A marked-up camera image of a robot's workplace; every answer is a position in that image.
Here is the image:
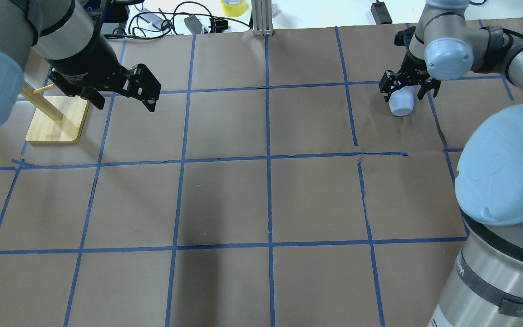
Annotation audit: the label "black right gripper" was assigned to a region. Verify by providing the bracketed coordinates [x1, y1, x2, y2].
[379, 27, 440, 103]

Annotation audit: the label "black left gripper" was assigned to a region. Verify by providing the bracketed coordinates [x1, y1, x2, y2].
[49, 64, 161, 112]

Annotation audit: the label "light blue plastic cup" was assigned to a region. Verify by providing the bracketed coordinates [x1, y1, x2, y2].
[388, 86, 415, 117]

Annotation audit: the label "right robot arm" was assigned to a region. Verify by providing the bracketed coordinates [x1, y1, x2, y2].
[379, 0, 523, 327]

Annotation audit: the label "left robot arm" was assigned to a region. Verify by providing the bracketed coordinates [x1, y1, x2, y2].
[0, 0, 161, 125]

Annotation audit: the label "wooden cup rack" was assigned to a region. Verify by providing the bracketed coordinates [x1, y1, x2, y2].
[20, 81, 90, 144]

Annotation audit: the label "black power adapter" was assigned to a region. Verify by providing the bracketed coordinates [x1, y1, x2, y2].
[370, 0, 393, 25]

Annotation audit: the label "grey power adapter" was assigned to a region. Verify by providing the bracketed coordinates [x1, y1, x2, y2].
[183, 15, 209, 35]

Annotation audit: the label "yellow tape roll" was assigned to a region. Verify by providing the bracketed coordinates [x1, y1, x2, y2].
[220, 0, 247, 17]

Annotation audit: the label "tangled black cables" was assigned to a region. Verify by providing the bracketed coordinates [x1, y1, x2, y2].
[103, 1, 251, 40]

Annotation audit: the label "aluminium frame post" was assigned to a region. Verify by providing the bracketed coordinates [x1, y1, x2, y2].
[251, 0, 274, 36]

